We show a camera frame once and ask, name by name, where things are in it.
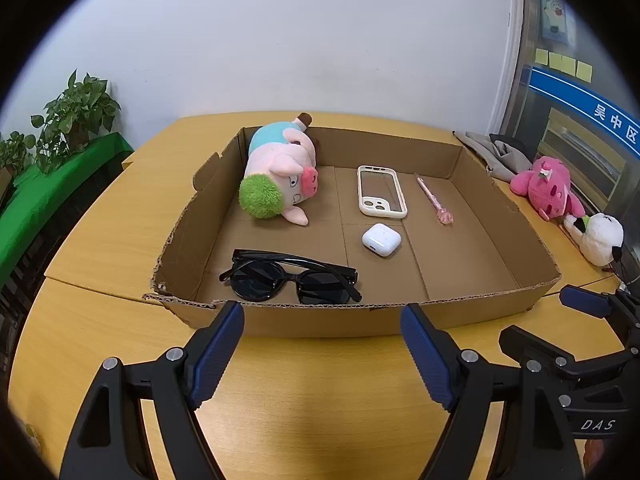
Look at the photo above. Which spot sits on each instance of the brown cardboard tray box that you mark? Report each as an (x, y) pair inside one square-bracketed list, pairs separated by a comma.
[(488, 264)]

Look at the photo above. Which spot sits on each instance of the white earbuds case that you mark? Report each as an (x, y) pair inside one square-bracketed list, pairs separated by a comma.
[(381, 239)]

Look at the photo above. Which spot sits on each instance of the black sunglasses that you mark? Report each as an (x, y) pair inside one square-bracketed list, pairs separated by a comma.
[(258, 276)]

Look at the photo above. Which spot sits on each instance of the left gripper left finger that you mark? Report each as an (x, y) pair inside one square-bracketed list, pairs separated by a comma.
[(108, 439)]

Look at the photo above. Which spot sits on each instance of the clear phone case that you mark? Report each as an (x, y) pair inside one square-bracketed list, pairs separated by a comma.
[(379, 193)]

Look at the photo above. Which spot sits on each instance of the pink pen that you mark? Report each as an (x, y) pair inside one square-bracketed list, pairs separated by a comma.
[(443, 215)]

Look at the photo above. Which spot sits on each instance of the pig plush green hair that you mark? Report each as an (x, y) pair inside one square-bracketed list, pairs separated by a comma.
[(281, 171)]

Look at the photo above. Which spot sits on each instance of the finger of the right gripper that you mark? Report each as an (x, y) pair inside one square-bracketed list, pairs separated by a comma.
[(582, 300), (614, 376)]

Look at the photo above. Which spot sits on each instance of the green table cloth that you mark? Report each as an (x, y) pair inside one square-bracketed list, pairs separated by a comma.
[(38, 196)]

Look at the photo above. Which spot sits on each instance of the pink plush toy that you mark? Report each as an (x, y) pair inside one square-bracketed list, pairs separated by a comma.
[(548, 188)]

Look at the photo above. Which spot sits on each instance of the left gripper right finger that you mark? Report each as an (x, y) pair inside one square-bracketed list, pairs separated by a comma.
[(534, 438)]

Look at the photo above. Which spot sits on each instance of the grey folded cloth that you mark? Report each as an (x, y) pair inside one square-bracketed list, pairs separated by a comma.
[(503, 156)]

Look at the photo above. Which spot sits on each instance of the white sheep plush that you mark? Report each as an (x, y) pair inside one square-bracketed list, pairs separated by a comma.
[(600, 237)]

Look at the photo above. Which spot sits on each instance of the potted green plant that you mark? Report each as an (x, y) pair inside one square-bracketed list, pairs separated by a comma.
[(83, 110)]

